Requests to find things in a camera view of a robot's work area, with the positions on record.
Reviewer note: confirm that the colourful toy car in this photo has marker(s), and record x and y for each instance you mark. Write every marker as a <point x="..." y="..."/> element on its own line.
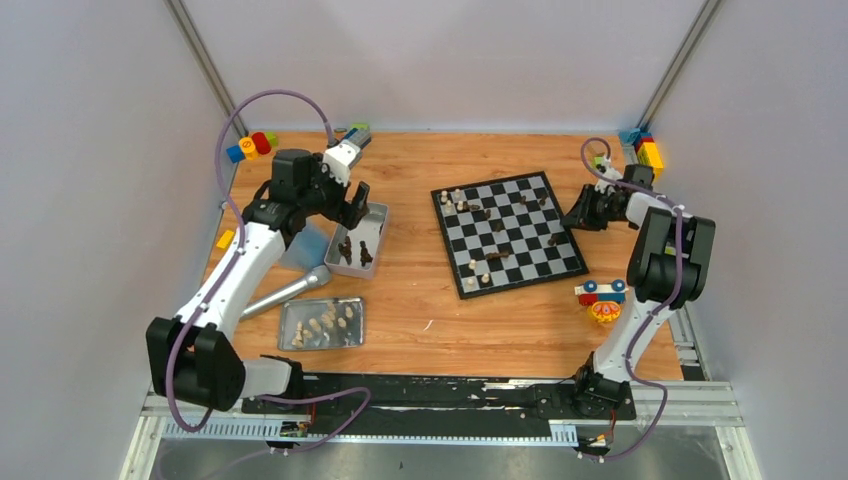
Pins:
<point x="603" y="301"/>

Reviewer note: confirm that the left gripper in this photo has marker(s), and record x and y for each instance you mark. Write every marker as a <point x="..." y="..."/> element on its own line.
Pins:
<point x="342" y="202"/>

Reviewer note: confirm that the black silver chess board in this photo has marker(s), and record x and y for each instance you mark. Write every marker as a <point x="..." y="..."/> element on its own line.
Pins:
<point x="504" y="234"/>

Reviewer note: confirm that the small yellow block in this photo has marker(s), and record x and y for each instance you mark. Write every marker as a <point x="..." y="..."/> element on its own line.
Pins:
<point x="225" y="240"/>

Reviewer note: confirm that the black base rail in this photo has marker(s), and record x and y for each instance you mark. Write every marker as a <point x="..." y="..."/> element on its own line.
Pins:
<point x="441" y="406"/>

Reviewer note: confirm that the tin box with dark pieces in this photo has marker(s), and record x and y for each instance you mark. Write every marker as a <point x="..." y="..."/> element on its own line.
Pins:
<point x="355" y="253"/>

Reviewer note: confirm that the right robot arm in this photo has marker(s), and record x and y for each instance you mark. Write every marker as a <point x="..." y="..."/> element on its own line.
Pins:
<point x="667" y="269"/>

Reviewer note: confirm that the blue plastic bag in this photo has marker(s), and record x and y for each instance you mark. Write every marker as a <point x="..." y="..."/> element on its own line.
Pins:
<point x="307" y="249"/>

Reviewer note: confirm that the colourful toy blocks left corner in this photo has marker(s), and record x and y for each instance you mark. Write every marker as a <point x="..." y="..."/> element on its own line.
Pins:
<point x="252" y="147"/>

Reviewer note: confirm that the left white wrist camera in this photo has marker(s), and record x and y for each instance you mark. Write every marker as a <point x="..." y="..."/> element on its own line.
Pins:
<point x="341" y="159"/>

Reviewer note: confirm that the colourful toy blocks corner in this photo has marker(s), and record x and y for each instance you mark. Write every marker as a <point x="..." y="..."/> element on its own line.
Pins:
<point x="645" y="149"/>
<point x="252" y="147"/>

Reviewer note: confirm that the silver microphone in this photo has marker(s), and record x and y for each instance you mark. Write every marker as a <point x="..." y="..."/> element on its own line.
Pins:
<point x="312" y="279"/>

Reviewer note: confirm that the tin lid with light pieces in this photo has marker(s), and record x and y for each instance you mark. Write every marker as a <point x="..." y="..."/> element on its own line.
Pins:
<point x="317" y="324"/>

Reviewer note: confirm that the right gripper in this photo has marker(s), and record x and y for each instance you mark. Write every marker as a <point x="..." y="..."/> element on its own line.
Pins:
<point x="580" y="216"/>

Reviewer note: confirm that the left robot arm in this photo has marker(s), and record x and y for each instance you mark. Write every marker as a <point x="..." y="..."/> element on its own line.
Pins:
<point x="191" y="355"/>

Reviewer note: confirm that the blue green toy block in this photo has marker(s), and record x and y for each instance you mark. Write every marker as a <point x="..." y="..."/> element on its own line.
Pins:
<point x="358" y="134"/>

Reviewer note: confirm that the colourful toy blocks right corner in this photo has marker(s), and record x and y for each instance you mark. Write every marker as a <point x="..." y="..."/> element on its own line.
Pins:
<point x="645" y="149"/>

